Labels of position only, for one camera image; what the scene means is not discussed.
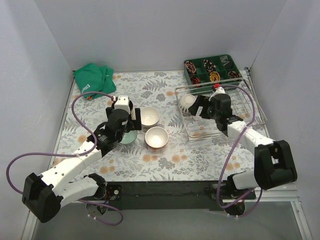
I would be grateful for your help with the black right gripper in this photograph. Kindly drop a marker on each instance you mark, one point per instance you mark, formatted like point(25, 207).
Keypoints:
point(202, 107)

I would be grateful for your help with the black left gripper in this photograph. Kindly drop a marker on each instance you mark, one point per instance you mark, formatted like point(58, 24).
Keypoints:
point(136, 120)

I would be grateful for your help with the black glossy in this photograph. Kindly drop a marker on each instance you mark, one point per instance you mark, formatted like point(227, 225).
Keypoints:
point(131, 107)

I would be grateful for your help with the white bowl blue leaf pattern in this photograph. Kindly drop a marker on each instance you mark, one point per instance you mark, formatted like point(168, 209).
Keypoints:
point(186, 101)

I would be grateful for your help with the pale green ribbed bowl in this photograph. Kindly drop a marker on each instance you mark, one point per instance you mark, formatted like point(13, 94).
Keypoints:
point(129, 137)

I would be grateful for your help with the grey white gradient bowl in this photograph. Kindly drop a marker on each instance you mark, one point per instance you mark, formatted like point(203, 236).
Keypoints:
point(149, 116)

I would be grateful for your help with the orange bowl black inside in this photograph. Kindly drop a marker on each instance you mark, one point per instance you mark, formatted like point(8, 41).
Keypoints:
point(156, 137)

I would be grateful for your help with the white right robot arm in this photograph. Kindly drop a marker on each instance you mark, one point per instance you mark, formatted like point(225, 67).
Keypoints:
point(273, 160)

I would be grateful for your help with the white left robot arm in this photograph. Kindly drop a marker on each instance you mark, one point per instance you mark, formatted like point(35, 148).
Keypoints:
point(47, 193)

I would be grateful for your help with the floral patterned table mat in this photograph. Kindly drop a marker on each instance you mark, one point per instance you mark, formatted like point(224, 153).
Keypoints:
point(179, 159)

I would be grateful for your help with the green compartment organizer tray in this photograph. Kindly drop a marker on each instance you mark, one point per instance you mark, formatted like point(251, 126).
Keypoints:
point(202, 80)

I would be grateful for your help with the black white scrunchie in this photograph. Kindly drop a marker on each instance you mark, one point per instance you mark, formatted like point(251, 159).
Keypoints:
point(208, 65)

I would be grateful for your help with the pink black scrunchie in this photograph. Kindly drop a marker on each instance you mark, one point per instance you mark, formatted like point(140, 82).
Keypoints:
point(190, 66)

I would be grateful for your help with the dark patterned scrunchie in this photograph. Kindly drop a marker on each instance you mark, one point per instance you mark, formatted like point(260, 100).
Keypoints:
point(234, 74)

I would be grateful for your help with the green folded cloth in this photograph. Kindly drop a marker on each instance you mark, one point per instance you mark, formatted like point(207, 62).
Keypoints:
point(93, 78)

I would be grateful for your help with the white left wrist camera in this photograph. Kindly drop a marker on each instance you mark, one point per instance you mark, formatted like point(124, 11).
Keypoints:
point(122, 102)

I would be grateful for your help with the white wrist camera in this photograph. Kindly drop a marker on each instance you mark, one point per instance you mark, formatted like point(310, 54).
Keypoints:
point(216, 89)
point(122, 102)

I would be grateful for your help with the metal wire dish rack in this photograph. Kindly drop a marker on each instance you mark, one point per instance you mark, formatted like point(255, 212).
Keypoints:
point(244, 104)

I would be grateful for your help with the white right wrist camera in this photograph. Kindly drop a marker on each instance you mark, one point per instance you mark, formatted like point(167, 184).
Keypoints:
point(216, 89)

